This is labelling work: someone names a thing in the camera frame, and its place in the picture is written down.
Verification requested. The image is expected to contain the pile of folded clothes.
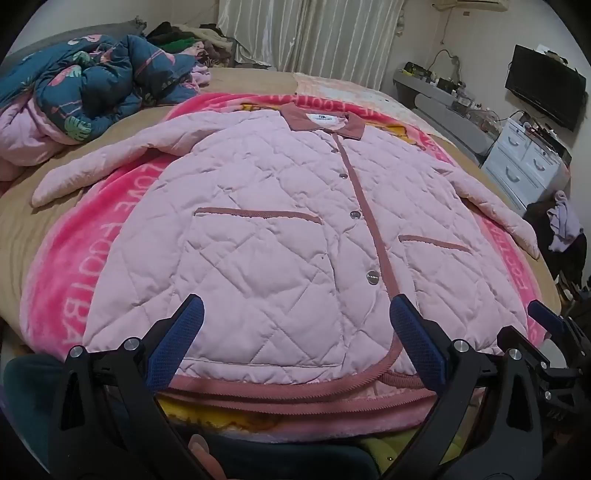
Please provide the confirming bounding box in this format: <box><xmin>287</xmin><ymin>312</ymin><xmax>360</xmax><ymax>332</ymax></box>
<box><xmin>145</xmin><ymin>21</ymin><xmax>241</xmax><ymax>70</ymax></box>

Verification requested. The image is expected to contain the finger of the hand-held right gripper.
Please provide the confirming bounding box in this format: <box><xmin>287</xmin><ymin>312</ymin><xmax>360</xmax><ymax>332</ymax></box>
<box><xmin>527</xmin><ymin>299</ymin><xmax>591</xmax><ymax>365</ymax></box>
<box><xmin>496</xmin><ymin>324</ymin><xmax>561</xmax><ymax>370</ymax></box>

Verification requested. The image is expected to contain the white drawer cabinet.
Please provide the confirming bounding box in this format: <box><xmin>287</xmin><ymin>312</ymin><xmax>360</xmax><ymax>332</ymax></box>
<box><xmin>480</xmin><ymin>117</ymin><xmax>571</xmax><ymax>215</ymax></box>

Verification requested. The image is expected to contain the desk clutter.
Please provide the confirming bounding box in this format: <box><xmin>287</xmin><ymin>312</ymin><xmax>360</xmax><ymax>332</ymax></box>
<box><xmin>404</xmin><ymin>60</ymin><xmax>502</xmax><ymax>127</ymax></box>

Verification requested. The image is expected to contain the grey desk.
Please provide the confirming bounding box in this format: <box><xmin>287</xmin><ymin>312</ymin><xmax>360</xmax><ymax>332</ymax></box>
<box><xmin>392</xmin><ymin>74</ymin><xmax>499</xmax><ymax>160</ymax></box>

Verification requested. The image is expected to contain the peach patterned blanket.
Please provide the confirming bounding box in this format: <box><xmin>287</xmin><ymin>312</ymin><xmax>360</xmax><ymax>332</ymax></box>
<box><xmin>293</xmin><ymin>71</ymin><xmax>444</xmax><ymax>139</ymax></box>

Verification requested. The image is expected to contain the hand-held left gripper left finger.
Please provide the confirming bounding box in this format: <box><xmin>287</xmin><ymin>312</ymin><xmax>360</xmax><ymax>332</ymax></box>
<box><xmin>48</xmin><ymin>294</ymin><xmax>218</xmax><ymax>480</ymax></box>

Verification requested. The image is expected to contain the pink printed fleece blanket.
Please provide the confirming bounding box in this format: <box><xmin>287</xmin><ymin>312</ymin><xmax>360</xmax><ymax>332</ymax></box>
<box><xmin>18</xmin><ymin>90</ymin><xmax>561</xmax><ymax>439</ymax></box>

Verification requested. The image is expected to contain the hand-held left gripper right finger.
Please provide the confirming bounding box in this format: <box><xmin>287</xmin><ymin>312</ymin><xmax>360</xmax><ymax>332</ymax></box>
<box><xmin>383</xmin><ymin>294</ymin><xmax>546</xmax><ymax>480</ymax></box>

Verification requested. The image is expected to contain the lilac cloth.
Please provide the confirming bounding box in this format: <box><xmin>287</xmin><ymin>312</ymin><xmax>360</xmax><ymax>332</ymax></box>
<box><xmin>547</xmin><ymin>190</ymin><xmax>583</xmax><ymax>252</ymax></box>

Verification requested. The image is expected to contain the blue floral duvet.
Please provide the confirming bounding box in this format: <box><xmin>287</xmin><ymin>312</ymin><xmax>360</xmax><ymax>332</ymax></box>
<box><xmin>0</xmin><ymin>34</ymin><xmax>204</xmax><ymax>178</ymax></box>

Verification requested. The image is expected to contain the cream striped curtain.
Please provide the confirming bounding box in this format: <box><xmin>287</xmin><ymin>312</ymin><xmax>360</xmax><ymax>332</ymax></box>
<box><xmin>217</xmin><ymin>0</ymin><xmax>407</xmax><ymax>90</ymax></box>

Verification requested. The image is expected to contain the dark teal cloth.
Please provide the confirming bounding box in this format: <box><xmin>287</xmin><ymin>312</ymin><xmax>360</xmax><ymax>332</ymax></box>
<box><xmin>0</xmin><ymin>353</ymin><xmax>384</xmax><ymax>480</ymax></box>

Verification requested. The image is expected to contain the dark clothes heap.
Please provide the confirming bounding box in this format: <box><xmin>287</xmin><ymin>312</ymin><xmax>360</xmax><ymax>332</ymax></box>
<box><xmin>526</xmin><ymin>200</ymin><xmax>591</xmax><ymax>301</ymax></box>

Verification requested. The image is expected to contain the black flat television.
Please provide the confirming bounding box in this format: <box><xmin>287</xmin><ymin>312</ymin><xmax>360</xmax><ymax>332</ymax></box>
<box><xmin>505</xmin><ymin>45</ymin><xmax>587</xmax><ymax>132</ymax></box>

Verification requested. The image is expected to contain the grey pillow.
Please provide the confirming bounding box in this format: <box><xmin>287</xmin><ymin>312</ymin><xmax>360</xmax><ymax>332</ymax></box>
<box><xmin>9</xmin><ymin>17</ymin><xmax>146</xmax><ymax>61</ymax></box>

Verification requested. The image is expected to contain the white air conditioner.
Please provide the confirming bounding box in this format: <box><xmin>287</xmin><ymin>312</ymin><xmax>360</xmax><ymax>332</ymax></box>
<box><xmin>431</xmin><ymin>0</ymin><xmax>511</xmax><ymax>12</ymax></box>

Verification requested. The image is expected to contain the pink quilted jacket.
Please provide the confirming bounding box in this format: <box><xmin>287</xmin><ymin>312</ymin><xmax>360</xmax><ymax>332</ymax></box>
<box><xmin>31</xmin><ymin>102</ymin><xmax>541</xmax><ymax>407</ymax></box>

